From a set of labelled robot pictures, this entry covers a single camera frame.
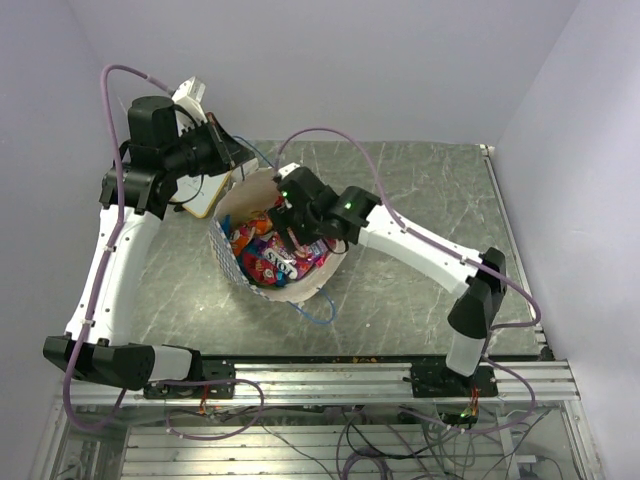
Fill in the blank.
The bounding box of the purple Fox's berries candy bag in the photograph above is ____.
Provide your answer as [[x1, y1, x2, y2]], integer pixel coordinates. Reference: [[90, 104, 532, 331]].
[[261, 233, 330, 281]]

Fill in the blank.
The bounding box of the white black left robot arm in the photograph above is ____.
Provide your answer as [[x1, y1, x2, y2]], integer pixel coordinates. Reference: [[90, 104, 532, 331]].
[[43, 96, 253, 397]]

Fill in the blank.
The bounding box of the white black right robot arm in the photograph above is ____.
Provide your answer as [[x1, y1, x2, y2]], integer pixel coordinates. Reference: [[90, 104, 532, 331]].
[[268, 164, 507, 397]]

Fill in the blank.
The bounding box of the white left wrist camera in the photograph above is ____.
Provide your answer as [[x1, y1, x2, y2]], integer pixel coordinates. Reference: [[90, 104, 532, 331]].
[[171, 76, 207, 122]]

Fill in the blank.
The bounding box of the aluminium rail frame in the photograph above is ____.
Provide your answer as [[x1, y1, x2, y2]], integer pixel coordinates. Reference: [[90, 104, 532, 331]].
[[32, 355, 603, 479]]

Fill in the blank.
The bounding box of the yellow framed whiteboard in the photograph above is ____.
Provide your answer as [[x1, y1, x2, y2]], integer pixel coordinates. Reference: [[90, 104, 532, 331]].
[[172, 173, 231, 218]]

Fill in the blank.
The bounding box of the red small snack packet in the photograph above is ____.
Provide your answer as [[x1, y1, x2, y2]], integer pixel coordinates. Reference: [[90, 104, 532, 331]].
[[239, 252, 286, 288]]

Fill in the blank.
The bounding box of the checkered blue paper bag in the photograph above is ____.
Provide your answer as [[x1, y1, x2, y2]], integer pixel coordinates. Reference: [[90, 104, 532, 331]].
[[209, 142, 344, 308]]

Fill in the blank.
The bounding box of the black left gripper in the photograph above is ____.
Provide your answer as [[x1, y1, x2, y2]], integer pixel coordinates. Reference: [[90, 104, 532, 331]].
[[165, 112, 257, 179]]

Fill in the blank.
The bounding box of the orange snack packet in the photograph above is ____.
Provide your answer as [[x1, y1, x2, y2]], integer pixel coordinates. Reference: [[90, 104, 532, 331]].
[[229, 211, 273, 256]]

